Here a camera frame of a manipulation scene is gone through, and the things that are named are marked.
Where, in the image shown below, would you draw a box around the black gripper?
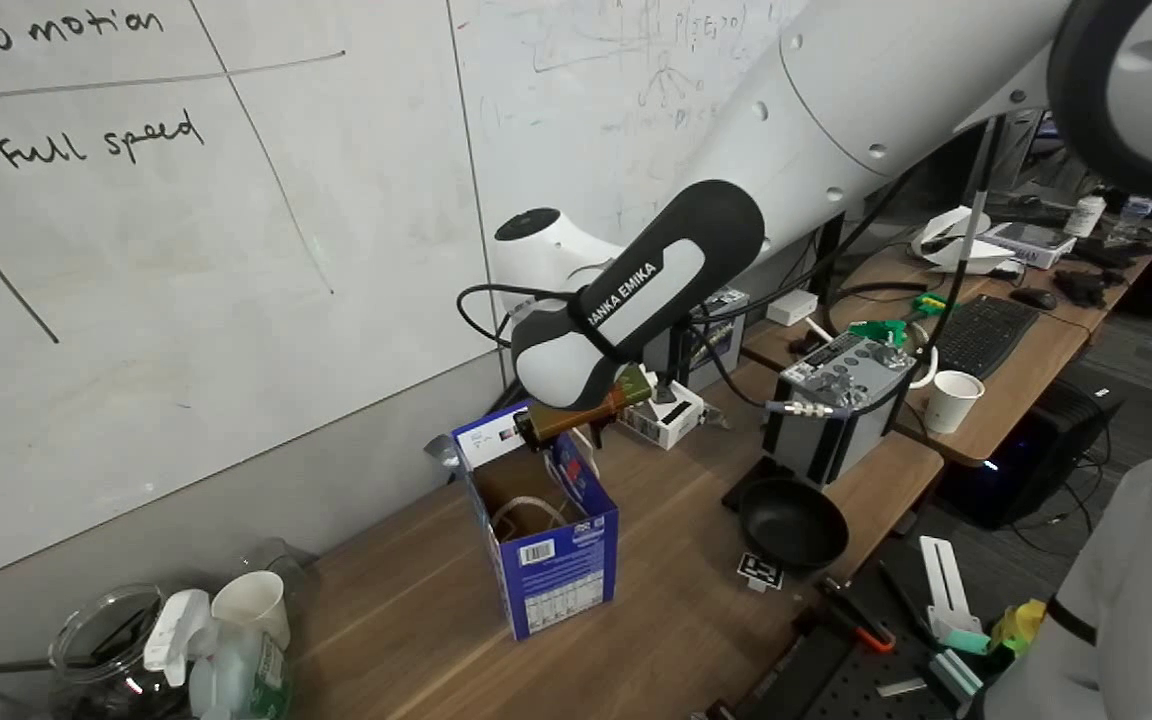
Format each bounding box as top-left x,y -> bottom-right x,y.
518,389 -> 632,453

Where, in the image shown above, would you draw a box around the white product box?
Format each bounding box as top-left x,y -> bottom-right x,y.
621,378 -> 713,453

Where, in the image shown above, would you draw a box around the white desk device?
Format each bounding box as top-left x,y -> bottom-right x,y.
913,201 -> 1024,280

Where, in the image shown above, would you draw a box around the green spray bottle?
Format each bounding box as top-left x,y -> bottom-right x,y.
139,585 -> 297,720

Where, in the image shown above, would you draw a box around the black keyboard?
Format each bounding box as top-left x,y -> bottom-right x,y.
934,291 -> 1049,383

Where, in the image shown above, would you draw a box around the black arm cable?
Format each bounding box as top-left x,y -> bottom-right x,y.
451,276 -> 581,356

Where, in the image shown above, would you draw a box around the grey metal bracket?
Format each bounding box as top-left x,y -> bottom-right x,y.
420,433 -> 468,473

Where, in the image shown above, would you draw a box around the wooden side desk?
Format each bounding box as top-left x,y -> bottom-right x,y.
739,216 -> 1152,473

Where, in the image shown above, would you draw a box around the yellow plastic part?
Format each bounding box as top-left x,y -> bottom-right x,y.
993,598 -> 1053,655

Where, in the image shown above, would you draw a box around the blue cardboard snack box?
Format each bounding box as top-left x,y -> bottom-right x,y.
451,396 -> 625,646

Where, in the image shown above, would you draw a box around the black frying pan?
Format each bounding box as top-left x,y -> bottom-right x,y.
721,455 -> 855,579

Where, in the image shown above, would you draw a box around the teal plastic part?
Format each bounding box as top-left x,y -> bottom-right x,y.
928,620 -> 1009,704

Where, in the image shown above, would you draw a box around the white paper cup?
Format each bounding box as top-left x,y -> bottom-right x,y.
920,367 -> 987,442
207,568 -> 297,655

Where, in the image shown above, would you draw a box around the white plastic bracket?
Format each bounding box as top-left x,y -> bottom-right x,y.
917,532 -> 987,641

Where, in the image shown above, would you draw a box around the clear glass jar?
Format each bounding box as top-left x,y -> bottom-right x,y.
45,579 -> 168,720

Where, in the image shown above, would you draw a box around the gold wrist camera mount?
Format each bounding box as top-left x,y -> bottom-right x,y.
604,361 -> 663,422

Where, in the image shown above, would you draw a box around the green clips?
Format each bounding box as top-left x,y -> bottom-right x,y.
851,291 -> 951,351

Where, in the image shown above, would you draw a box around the thick white braided rope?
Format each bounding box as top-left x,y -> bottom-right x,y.
489,493 -> 571,541

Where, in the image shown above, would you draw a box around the whiteboard with black writing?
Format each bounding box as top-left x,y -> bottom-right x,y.
0,0 -> 509,602

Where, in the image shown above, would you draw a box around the black white fiducial tag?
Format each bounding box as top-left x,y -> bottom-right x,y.
731,551 -> 792,598

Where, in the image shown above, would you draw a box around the black base mat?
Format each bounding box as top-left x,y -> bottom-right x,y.
707,526 -> 1089,720

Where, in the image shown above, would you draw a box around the black clamp orange handle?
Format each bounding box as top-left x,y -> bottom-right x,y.
808,573 -> 899,661

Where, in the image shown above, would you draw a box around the large grey metal case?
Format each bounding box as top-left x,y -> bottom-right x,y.
755,327 -> 926,487

